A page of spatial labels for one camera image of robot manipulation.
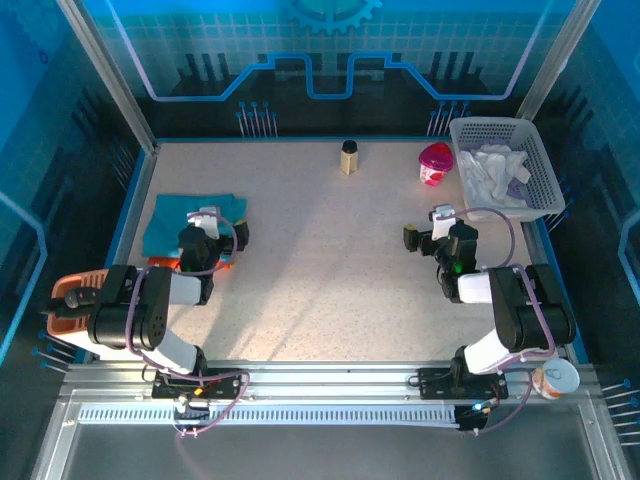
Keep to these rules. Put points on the white t-shirt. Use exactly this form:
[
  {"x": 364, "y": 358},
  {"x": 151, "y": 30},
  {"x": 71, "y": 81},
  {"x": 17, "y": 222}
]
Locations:
[{"x": 490, "y": 167}]

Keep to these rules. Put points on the folded orange t-shirt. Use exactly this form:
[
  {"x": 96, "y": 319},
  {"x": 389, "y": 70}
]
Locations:
[{"x": 162, "y": 262}]

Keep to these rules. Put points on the folded teal t-shirt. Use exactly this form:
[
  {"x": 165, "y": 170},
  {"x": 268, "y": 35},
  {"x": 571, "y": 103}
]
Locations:
[{"x": 162, "y": 220}]

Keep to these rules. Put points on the pink lidded yogurt cup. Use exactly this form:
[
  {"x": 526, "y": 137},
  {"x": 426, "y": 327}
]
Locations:
[{"x": 435, "y": 165}]

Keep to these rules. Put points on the purple t-shirt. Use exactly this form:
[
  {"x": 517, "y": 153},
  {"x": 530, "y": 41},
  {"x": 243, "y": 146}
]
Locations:
[{"x": 517, "y": 191}]

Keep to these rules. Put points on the beige bottle with black cap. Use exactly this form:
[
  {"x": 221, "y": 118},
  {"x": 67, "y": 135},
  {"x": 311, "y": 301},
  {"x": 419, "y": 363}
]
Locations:
[{"x": 349, "y": 160}]

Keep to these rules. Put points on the white perforated plastic basket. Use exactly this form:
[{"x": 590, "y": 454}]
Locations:
[{"x": 545, "y": 165}]

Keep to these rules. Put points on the orange and cream knife block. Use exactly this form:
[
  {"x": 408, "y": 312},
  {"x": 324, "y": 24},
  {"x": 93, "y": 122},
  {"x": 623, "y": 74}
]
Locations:
[{"x": 75, "y": 280}]

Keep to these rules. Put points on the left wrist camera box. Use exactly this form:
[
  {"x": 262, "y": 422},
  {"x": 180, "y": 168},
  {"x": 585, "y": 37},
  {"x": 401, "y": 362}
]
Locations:
[{"x": 202, "y": 222}]

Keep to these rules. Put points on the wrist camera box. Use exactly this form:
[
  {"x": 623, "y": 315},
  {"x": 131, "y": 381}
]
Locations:
[
  {"x": 442, "y": 222},
  {"x": 202, "y": 222}
]

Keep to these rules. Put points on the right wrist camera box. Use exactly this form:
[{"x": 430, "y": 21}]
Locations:
[{"x": 442, "y": 222}]

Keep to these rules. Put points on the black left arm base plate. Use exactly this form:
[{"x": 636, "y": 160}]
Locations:
[{"x": 227, "y": 385}]

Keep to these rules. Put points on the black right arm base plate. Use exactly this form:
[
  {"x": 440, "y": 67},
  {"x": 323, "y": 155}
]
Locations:
[{"x": 435, "y": 385}]

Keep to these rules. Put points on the aluminium rail frame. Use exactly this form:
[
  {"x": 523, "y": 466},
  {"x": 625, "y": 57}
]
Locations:
[{"x": 325, "y": 372}]

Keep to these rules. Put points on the aluminium frame post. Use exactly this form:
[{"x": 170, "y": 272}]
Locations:
[
  {"x": 107, "y": 75},
  {"x": 555, "y": 60}
]

